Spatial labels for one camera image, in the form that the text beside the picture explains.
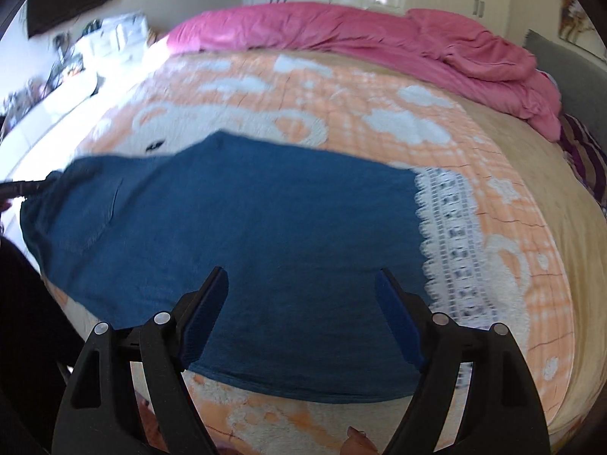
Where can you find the purple striped pillow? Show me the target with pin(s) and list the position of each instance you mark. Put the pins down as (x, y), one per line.
(584, 155)

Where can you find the floral wall painting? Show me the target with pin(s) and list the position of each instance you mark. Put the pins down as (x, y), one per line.
(576, 28)

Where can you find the pink duvet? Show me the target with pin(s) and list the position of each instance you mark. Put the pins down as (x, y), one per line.
(445, 49)

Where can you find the white drawer cabinet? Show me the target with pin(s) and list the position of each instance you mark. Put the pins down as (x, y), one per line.
(114, 34)

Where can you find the grey quilted headboard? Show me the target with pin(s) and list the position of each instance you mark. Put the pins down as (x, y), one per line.
(582, 84)

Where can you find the peach bear pattern blanket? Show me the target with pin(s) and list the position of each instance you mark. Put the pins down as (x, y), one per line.
(271, 96)

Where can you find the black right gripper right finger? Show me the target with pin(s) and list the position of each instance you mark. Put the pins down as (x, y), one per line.
(476, 394)

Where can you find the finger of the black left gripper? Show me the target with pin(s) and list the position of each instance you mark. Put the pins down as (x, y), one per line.
(23, 188)

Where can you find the blue denim pants lace hem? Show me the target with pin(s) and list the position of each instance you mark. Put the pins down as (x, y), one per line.
(301, 234)

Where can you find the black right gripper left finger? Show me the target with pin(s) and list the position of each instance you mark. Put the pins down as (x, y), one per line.
(99, 413)

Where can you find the tan bed sheet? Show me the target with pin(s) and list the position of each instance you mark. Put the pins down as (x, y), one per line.
(544, 235)

